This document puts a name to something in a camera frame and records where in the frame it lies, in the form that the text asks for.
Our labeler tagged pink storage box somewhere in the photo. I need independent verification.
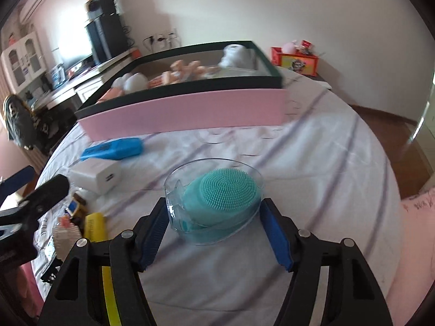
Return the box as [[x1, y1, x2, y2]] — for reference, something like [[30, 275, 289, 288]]
[[74, 40, 289, 141]]

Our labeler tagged white wall socket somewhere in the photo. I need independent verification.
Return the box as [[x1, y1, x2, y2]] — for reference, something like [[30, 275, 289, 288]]
[[150, 29, 179, 43]]

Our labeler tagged pink block toy house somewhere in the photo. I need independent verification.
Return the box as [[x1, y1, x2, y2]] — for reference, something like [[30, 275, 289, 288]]
[[148, 71, 181, 89]]

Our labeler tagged black computer tower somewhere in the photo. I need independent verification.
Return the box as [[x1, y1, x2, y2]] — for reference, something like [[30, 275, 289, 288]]
[[84, 14, 125, 65]]

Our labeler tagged red toy box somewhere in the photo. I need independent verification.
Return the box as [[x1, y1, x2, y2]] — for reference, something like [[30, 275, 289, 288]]
[[271, 47, 320, 76]]

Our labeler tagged black speaker stack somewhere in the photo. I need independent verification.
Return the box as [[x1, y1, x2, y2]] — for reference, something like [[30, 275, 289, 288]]
[[85, 0, 118, 21]]

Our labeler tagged computer monitor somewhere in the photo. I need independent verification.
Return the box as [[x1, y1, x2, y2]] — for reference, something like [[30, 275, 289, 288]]
[[58, 29, 94, 70]]

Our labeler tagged white hutch cabinet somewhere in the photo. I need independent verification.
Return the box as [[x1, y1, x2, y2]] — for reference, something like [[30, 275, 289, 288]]
[[0, 30, 46, 92]]

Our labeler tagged round table with striped cloth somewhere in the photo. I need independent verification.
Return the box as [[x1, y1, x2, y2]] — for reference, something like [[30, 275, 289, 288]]
[[32, 64, 405, 326]]

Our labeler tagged pink wallet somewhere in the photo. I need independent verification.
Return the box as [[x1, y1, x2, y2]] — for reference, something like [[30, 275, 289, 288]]
[[97, 86, 126, 104]]

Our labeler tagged blue highlighter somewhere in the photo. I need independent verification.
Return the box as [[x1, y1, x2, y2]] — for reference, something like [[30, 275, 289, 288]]
[[80, 137, 144, 161]]

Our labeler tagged white charger plug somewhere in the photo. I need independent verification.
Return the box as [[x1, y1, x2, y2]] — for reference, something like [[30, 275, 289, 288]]
[[68, 160, 122, 196]]

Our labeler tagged white block toy cat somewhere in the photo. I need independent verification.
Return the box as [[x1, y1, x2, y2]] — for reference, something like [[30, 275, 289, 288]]
[[52, 217, 84, 262]]

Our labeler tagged blue perfume bottle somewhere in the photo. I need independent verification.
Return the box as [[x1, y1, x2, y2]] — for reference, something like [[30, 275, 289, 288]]
[[66, 193, 89, 221]]

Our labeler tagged white desk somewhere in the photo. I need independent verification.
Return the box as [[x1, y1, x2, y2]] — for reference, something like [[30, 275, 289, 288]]
[[24, 48, 138, 116]]

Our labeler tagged teal facial brush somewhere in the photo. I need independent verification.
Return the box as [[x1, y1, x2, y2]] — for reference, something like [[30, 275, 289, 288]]
[[164, 158, 265, 244]]

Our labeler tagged white toy camera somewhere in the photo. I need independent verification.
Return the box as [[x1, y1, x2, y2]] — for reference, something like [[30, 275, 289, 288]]
[[217, 44, 255, 70]]

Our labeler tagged black hair clip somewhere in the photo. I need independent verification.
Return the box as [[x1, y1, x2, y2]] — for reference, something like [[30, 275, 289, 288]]
[[41, 258, 63, 284]]

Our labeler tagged pink fleece blanket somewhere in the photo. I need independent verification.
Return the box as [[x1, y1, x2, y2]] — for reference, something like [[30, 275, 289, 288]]
[[14, 261, 45, 326]]

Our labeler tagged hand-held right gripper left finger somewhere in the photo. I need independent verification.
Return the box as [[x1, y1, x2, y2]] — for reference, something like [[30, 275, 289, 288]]
[[39, 197, 170, 326]]

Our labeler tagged dark printed jacket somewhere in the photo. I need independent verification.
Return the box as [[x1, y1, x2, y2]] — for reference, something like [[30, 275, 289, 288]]
[[3, 94, 36, 150]]

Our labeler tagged blue box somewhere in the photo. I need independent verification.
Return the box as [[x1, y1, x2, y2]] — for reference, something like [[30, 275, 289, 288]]
[[49, 64, 67, 84]]

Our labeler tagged yellow highlighter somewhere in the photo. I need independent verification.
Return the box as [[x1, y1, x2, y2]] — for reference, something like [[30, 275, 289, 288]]
[[83, 212, 121, 326]]

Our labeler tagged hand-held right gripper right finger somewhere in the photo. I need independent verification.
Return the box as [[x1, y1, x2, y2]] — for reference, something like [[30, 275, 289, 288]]
[[260, 197, 395, 326]]

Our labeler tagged baby doll figure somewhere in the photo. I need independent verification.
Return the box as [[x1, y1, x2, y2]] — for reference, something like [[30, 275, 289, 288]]
[[170, 59, 218, 79]]

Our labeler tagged black office chair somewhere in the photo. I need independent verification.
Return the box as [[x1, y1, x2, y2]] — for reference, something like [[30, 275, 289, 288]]
[[30, 102, 77, 157]]

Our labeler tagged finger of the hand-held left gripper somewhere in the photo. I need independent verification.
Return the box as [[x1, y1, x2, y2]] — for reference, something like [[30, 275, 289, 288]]
[[17, 174, 70, 218], [0, 166, 36, 201]]

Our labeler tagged white plush figure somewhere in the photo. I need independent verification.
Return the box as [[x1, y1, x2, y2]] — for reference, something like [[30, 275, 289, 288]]
[[111, 75, 131, 92]]

